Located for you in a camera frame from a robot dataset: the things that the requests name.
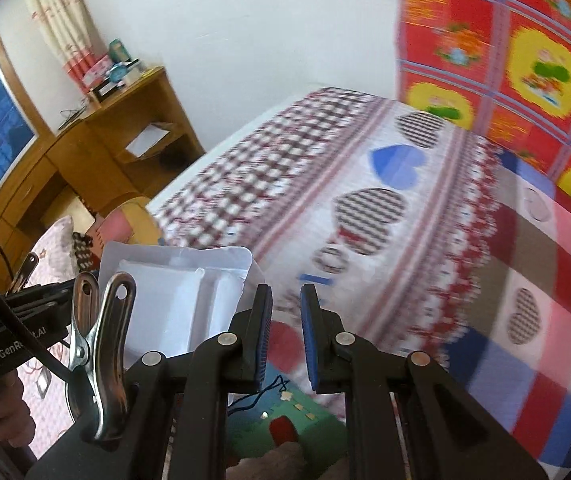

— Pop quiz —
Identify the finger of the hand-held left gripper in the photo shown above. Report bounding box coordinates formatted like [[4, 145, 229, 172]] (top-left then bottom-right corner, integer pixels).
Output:
[[0, 280, 79, 321]]

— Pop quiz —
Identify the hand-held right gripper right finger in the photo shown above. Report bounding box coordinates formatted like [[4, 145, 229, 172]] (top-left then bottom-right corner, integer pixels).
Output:
[[299, 283, 549, 480]]

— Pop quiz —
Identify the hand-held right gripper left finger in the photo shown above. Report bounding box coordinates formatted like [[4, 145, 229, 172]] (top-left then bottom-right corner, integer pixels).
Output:
[[26, 284, 274, 480]]

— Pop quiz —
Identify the white plastic tray packaging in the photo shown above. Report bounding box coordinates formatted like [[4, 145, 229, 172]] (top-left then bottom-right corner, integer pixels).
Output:
[[98, 241, 266, 361]]

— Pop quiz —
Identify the person's left hand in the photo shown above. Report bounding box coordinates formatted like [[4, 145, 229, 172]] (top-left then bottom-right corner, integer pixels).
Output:
[[0, 372, 31, 433]]

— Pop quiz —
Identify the pink checkered blanket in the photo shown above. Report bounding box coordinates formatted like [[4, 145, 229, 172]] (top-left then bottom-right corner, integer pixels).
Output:
[[10, 215, 101, 461]]

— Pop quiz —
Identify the brown polka-dot cloth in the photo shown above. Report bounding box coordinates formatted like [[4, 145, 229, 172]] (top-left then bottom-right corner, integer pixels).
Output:
[[72, 232, 104, 273]]

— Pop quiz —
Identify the checkered cloth covered table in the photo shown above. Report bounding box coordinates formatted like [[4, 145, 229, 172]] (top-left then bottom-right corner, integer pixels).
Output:
[[148, 87, 571, 466]]

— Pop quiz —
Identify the wooden desk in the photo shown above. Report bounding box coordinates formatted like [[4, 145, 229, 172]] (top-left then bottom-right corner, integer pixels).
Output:
[[0, 65, 206, 271]]

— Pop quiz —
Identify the white paper sheet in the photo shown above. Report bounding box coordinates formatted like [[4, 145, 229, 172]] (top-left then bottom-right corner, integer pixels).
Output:
[[126, 127, 170, 158]]

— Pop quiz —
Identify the blue pink alarm clock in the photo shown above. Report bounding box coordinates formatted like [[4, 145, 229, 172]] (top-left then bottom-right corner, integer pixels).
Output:
[[108, 62, 134, 86]]

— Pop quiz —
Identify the cream curtain red hem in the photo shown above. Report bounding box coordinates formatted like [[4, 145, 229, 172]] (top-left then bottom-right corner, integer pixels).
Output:
[[18, 0, 106, 93]]

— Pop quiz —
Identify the thick black cable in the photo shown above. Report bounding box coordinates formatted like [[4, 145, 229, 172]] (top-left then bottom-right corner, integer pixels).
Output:
[[0, 225, 74, 386]]

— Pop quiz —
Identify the thin black wire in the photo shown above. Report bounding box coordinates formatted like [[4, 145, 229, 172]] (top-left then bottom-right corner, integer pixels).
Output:
[[228, 375, 289, 416]]

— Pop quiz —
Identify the tangled black cord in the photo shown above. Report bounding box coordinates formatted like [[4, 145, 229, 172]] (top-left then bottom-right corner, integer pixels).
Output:
[[58, 107, 89, 128]]

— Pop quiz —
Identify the red floral wall cloth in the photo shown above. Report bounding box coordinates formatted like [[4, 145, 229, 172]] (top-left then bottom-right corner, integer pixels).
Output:
[[393, 0, 571, 221]]

